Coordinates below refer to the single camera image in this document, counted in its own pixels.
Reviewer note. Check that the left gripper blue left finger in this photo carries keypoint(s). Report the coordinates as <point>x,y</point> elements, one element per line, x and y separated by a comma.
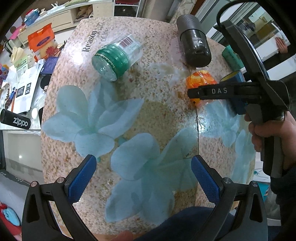
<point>39,222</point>

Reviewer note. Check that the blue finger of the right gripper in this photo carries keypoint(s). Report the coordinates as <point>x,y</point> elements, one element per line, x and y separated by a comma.
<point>219,91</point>

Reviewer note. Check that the black Zippo tube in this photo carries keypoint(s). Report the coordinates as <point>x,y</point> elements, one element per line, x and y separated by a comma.
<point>11,119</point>

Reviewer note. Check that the black cylindrical bottle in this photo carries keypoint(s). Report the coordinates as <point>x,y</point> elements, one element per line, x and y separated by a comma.
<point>194,41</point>

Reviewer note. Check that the clear jar green lid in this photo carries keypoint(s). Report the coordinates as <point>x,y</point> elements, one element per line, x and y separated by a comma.
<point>115,58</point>

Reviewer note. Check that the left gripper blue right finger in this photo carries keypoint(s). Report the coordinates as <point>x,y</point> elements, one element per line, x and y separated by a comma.
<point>249,222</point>

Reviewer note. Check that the teal printed box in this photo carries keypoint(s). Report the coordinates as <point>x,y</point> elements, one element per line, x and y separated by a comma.
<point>233,59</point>

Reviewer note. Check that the white metal shelf rack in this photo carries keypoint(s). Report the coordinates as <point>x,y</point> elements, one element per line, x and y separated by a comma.
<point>127,8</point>

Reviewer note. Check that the bystander hand on door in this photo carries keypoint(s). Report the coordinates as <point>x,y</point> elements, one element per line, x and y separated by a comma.
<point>282,47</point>

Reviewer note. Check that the orange plastic bag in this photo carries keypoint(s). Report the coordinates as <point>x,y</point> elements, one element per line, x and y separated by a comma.
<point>41,37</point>

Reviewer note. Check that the cream low cabinet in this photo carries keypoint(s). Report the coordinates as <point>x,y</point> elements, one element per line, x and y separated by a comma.
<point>64,17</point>

